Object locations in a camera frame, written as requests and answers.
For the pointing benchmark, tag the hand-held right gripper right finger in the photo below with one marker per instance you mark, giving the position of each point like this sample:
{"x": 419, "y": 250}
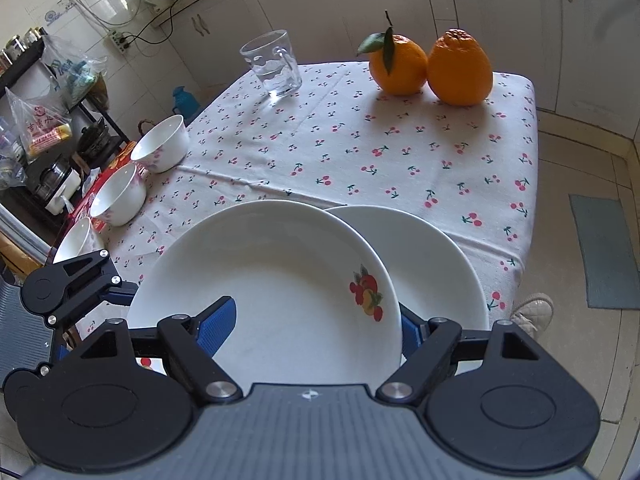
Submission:
{"x": 412, "y": 335}

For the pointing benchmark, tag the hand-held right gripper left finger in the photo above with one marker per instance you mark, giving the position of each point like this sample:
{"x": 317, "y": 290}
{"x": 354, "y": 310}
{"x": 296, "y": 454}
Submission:
{"x": 217, "y": 327}

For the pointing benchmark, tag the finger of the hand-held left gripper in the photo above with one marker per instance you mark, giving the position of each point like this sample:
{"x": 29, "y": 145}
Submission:
{"x": 60, "y": 350}
{"x": 122, "y": 296}

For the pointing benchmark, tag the white plate with fruit print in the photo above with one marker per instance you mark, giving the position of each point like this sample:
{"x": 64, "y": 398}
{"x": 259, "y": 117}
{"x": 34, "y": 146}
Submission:
{"x": 280, "y": 280}
{"x": 430, "y": 270}

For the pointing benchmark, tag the white bowl with pink flowers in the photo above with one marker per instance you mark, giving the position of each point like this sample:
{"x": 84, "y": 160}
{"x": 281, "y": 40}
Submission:
{"x": 160, "y": 142}
{"x": 120, "y": 195}
{"x": 77, "y": 242}

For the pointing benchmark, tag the white quilted shoe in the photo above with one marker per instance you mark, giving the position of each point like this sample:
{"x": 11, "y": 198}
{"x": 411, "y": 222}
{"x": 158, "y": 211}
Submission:
{"x": 532, "y": 316}

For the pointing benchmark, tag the glass pot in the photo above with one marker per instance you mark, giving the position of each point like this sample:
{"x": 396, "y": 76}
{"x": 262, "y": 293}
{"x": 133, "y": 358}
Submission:
{"x": 55, "y": 177}

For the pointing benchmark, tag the red printed box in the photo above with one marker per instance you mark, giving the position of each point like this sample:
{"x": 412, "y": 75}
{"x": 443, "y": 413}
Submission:
{"x": 120, "y": 157}

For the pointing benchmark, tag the black teapot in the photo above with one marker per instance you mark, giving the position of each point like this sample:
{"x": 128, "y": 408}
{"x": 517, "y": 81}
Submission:
{"x": 92, "y": 140}

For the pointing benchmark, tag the woven basket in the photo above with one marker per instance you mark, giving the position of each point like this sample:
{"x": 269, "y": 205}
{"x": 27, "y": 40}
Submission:
{"x": 145, "y": 122}

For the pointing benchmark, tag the plastic bag with red print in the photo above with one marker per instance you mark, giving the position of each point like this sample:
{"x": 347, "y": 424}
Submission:
{"x": 40, "y": 125}

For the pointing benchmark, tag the cherry print tablecloth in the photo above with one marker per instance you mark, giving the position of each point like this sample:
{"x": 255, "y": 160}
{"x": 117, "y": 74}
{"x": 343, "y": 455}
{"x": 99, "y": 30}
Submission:
{"x": 325, "y": 160}

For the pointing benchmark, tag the blue thermos jug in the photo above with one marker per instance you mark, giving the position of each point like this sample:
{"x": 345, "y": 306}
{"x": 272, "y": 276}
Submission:
{"x": 186, "y": 102}

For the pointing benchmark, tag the grey floor mat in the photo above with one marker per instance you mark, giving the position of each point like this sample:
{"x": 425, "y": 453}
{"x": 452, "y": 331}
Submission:
{"x": 607, "y": 250}

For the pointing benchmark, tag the plastic bag with blue print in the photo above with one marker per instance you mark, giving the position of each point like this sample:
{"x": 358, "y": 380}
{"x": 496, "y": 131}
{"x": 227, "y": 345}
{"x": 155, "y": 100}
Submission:
{"x": 75, "y": 70}

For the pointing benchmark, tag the black metal storage rack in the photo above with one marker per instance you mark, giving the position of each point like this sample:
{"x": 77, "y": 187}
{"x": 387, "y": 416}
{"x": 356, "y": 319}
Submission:
{"x": 30, "y": 62}

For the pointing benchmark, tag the white power strip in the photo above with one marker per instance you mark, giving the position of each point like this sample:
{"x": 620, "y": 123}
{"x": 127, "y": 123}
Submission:
{"x": 120, "y": 41}

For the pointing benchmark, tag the clear glass mug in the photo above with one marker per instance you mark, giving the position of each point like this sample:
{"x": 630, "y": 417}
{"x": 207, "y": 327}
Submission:
{"x": 272, "y": 70}

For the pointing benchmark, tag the orange with green leaf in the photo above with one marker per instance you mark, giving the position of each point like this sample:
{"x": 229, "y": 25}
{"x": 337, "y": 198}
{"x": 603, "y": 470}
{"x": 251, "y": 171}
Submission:
{"x": 400, "y": 70}

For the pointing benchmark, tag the bumpy orange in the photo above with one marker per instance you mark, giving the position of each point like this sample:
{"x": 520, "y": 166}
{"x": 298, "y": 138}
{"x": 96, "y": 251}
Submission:
{"x": 460, "y": 70}

